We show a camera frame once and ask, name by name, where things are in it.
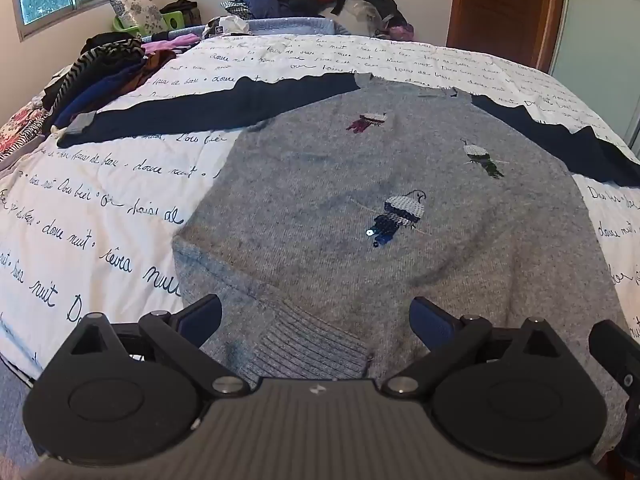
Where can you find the red floral sheet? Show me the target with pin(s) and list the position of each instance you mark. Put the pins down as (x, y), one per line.
(22, 127)

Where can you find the grey sweater with navy sleeves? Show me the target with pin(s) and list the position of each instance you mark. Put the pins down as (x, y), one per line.
(350, 200)

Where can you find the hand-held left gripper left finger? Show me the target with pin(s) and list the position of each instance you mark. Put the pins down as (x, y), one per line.
(201, 318)

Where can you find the pink garment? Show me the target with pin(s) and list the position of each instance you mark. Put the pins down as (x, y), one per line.
(167, 44)

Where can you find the frosted glass wardrobe door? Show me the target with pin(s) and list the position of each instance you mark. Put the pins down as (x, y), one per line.
(600, 50)

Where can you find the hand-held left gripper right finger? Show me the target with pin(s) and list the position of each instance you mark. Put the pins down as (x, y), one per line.
(434, 322)

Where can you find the white script-printed bedspread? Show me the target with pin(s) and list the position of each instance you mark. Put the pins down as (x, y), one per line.
(125, 195)

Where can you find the brown wooden door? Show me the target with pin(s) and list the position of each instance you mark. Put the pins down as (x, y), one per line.
(500, 5)

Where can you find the black bag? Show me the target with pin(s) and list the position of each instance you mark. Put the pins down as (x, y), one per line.
(181, 7)

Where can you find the floral pillow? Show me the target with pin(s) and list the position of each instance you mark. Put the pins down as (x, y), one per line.
(135, 10)

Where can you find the row of dark folded clothes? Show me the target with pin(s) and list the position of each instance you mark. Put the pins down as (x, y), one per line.
(100, 75)

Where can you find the green plastic chair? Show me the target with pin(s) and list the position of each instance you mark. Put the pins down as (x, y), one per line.
(175, 21)

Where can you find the light blue knitted blanket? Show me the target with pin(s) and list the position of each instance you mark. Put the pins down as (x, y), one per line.
(290, 26)

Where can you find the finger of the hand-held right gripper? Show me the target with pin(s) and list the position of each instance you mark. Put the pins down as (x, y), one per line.
(607, 342)

